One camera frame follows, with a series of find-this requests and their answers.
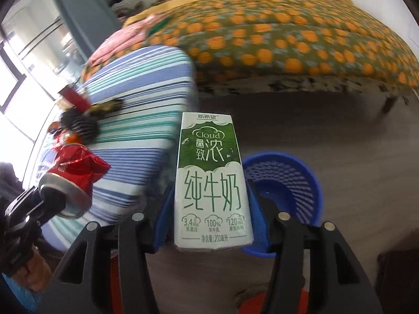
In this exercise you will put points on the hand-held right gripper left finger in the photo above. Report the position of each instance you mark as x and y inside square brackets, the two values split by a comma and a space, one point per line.
[163, 229]

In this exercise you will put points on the pink folded cloth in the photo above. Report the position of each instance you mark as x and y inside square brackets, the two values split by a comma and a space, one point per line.
[124, 39]

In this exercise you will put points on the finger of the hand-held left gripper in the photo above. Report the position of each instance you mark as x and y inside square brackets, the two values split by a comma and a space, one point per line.
[29, 202]

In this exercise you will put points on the dark wooden bed leg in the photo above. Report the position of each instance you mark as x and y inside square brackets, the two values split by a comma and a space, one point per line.
[389, 103]

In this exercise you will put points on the green cloth item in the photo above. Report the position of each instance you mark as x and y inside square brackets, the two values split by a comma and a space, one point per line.
[160, 26]

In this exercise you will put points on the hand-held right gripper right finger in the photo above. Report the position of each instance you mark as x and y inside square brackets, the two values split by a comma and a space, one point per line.
[260, 229]

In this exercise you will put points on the red snack packet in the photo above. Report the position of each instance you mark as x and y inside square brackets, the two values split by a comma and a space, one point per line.
[75, 98]

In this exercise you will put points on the orange floral quilt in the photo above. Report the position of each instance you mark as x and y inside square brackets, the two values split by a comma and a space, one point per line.
[278, 39]

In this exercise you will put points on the dark brown object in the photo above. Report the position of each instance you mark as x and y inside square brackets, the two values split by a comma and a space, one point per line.
[399, 281]

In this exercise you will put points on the green white milk carton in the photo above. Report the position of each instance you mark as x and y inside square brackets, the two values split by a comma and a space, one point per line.
[212, 176]

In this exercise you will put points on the glass sliding door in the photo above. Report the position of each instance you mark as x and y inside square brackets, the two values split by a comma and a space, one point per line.
[29, 55]

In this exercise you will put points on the blue green striped cloth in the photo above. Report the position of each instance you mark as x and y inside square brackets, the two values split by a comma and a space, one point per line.
[137, 104]

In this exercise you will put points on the grey blue curtain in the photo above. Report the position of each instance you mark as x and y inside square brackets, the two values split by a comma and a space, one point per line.
[85, 13]

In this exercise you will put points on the dark ribbed object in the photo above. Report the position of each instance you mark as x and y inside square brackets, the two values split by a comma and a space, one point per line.
[80, 126]

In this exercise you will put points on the red metal can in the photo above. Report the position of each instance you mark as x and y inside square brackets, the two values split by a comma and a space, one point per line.
[81, 166]

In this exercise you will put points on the pile of clothes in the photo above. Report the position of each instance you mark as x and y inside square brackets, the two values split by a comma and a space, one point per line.
[131, 3]

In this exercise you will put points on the blue plastic wastebasket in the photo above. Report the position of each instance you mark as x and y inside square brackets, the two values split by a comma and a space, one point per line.
[288, 186]

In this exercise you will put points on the speckled mattress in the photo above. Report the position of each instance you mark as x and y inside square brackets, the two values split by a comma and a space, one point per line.
[294, 86]

